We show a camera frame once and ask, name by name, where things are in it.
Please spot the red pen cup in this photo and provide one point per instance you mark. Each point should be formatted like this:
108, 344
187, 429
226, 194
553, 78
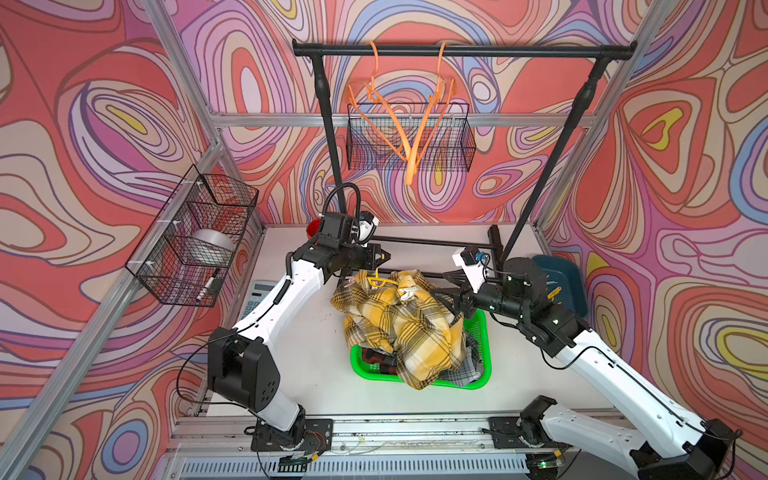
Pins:
313, 228

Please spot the grey plaid shirt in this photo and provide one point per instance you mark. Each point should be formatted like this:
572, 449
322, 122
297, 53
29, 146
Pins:
470, 371

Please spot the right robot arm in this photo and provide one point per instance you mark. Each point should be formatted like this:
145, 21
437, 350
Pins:
666, 440

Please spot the yellow plaid shirt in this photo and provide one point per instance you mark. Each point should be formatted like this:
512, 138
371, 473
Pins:
423, 335

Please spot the green plastic basket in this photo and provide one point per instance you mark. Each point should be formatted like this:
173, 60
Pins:
476, 327

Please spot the black clothes rack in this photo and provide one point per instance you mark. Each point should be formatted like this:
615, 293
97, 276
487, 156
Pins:
602, 56

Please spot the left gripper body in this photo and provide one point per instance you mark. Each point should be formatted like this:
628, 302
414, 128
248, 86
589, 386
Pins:
364, 256

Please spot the small wire basket on rack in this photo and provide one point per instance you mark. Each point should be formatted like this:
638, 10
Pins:
453, 147

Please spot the grey calculator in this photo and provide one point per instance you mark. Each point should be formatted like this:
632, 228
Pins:
258, 291

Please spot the grey tape roll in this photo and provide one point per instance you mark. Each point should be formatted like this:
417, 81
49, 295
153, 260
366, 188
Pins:
209, 248

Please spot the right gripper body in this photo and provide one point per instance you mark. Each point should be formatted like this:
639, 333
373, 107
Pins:
465, 296

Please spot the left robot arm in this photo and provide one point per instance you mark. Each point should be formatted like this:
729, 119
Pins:
240, 364

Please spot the black wire basket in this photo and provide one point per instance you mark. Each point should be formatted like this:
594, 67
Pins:
199, 201

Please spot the orange hanger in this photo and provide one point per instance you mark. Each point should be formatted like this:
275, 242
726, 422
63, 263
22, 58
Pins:
443, 94
406, 152

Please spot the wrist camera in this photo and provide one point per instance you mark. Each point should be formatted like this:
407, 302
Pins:
364, 228
474, 264

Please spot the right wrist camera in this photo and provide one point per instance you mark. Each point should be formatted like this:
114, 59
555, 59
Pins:
474, 264

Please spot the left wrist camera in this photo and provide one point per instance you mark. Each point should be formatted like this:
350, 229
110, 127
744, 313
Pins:
364, 228

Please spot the yellow hanger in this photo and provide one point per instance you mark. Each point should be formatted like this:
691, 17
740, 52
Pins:
376, 281

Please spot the dark teal tray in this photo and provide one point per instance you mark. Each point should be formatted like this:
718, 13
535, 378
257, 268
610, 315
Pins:
564, 274

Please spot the white marker in wire basket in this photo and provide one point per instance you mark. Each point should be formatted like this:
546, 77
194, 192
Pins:
206, 287

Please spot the yellow clothespin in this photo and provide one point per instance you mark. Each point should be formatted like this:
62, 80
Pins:
554, 293

